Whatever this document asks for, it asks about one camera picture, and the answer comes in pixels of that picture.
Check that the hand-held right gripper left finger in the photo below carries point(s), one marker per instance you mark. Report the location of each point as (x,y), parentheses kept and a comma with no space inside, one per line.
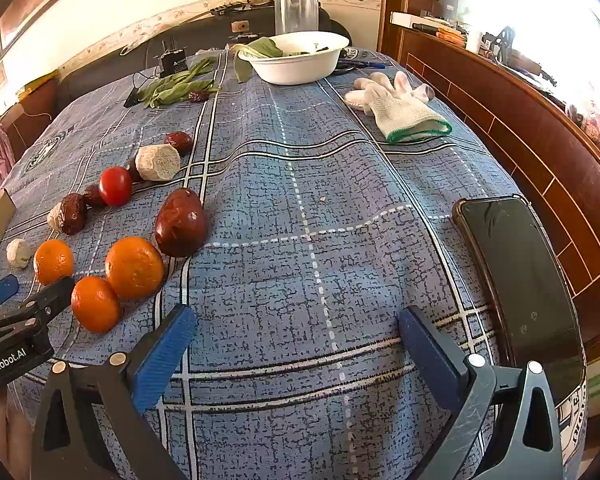
(162,355)

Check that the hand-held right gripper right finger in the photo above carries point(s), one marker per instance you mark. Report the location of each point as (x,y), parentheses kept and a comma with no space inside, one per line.
(430,355)

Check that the small tangerine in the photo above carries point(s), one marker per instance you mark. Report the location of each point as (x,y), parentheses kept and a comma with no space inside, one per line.
(95,305)
(53,261)

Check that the large tangerine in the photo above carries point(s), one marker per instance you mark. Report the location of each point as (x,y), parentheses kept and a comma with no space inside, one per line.
(134,267)

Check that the wrinkled dark red jujube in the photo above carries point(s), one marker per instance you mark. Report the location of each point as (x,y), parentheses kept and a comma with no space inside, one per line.
(73,212)

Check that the large red jujube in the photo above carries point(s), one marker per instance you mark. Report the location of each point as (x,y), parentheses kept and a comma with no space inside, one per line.
(181,222)

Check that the white yam chunk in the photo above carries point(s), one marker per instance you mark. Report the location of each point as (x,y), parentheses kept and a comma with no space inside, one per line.
(157,162)

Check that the white garlic clove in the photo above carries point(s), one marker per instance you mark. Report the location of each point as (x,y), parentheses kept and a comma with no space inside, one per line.
(18,253)

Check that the small white yam piece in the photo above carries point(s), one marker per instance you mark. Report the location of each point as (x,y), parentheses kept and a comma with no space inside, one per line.
(54,218)

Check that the small red jujube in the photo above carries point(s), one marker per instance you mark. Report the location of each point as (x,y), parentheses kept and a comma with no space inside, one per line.
(179,141)
(198,96)
(131,171)
(94,195)

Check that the black smartphone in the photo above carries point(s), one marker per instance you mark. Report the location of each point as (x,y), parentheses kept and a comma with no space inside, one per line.
(525,285)

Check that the small red tomato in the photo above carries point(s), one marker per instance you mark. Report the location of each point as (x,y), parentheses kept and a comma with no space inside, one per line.
(115,186)

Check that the blue plaid blanket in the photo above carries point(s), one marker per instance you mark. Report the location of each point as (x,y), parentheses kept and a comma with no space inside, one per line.
(305,185)

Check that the dark sofa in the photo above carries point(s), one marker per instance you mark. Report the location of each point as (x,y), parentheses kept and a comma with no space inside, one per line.
(105,65)

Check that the white knit glove green cuff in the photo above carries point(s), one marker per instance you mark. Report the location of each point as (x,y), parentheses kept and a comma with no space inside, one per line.
(410,110)

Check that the green leafy vegetables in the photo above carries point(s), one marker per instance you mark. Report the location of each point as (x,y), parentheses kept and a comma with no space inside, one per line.
(180,85)

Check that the black charger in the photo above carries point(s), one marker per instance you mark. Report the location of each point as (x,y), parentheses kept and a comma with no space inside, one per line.
(172,62)

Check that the plastic bag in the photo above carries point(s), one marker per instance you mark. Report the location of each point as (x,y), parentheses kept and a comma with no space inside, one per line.
(592,125)

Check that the white bowl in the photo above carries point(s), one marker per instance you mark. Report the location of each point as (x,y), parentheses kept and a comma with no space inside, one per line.
(295,67)

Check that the green bok choy leaves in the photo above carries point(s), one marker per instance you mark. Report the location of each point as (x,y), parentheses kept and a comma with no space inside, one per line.
(257,49)

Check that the white flat box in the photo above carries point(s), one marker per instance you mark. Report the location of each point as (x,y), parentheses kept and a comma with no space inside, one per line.
(410,19)

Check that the clear glass jar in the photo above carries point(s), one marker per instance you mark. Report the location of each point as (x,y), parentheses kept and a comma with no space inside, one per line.
(296,10)

